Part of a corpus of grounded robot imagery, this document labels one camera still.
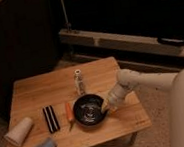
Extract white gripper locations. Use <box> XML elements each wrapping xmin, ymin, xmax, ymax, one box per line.
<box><xmin>101</xmin><ymin>83</ymin><xmax>132</xmax><ymax>113</ymax></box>

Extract black ceramic bowl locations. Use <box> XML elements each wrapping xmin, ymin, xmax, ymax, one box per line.
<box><xmin>73</xmin><ymin>93</ymin><xmax>107</xmax><ymax>126</ymax></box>

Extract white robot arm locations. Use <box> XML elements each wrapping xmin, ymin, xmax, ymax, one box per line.
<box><xmin>101</xmin><ymin>69</ymin><xmax>176</xmax><ymax>113</ymax></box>

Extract clear glass spice bottle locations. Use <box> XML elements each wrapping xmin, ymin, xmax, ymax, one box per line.
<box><xmin>74</xmin><ymin>70</ymin><xmax>86</xmax><ymax>96</ymax></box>

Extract wooden table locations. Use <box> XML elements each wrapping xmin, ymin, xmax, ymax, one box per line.
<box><xmin>9</xmin><ymin>57</ymin><xmax>151</xmax><ymax>147</ymax></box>

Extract black white striped block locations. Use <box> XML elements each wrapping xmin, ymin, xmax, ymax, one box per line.
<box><xmin>43</xmin><ymin>105</ymin><xmax>60</xmax><ymax>133</ymax></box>

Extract long wooden shelf beam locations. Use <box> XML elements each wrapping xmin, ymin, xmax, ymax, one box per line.
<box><xmin>58</xmin><ymin>29</ymin><xmax>184</xmax><ymax>58</ymax></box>

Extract white paper cup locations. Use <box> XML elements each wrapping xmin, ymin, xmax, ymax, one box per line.
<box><xmin>4</xmin><ymin>117</ymin><xmax>33</xmax><ymax>147</ymax></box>

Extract orange handled tool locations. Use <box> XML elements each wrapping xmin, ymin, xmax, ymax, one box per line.
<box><xmin>65</xmin><ymin>102</ymin><xmax>74</xmax><ymax>131</ymax></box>

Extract black handle on shelf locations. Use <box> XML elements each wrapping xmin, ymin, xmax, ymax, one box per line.
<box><xmin>157</xmin><ymin>38</ymin><xmax>184</xmax><ymax>47</ymax></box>

